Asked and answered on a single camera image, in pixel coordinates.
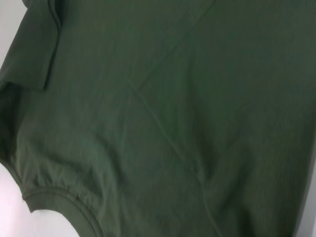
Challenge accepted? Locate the dark green shirt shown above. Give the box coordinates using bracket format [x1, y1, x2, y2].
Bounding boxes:
[0, 0, 316, 237]

